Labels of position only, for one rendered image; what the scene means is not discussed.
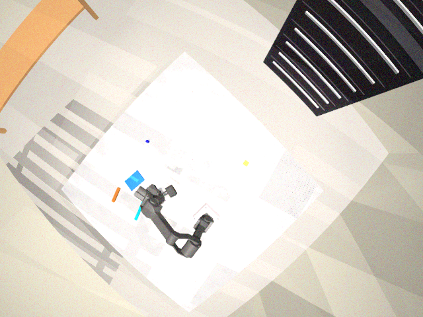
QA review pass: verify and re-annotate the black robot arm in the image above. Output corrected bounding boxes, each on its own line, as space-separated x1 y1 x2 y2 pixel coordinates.
134 184 214 258

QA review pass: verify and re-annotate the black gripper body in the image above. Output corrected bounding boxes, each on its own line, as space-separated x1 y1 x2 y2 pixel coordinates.
156 184 177 205

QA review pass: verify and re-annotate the orange flat bar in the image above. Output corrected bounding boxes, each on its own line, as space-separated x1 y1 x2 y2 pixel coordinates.
112 187 121 202

